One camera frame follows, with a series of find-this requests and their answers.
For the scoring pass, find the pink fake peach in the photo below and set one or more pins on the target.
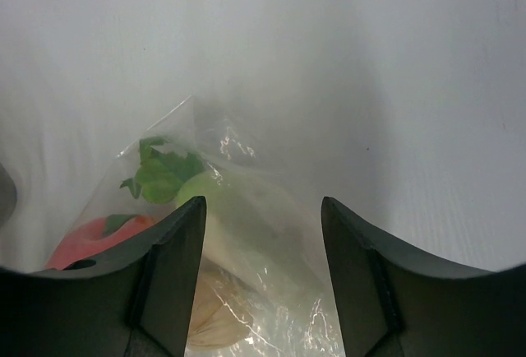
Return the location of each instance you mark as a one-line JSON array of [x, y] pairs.
[[97, 236]]

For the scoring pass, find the clear zip top bag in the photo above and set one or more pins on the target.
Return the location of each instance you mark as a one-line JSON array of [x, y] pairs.
[[205, 128]]

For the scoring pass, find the beige fake garlic bulb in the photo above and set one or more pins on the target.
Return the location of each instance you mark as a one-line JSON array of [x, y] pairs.
[[221, 315]]

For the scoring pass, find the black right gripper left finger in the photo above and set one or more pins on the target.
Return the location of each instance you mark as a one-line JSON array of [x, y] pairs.
[[134, 299]]

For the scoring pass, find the green fake leaf piece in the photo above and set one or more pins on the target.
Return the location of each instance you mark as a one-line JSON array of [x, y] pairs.
[[161, 174]]

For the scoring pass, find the white fake daikon radish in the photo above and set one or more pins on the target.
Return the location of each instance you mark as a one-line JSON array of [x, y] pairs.
[[259, 233]]

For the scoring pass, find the clear grey plastic container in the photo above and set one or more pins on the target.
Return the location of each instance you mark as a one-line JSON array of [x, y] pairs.
[[8, 196]]

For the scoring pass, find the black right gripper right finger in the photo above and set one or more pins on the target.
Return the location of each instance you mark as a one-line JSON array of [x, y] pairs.
[[394, 299]]

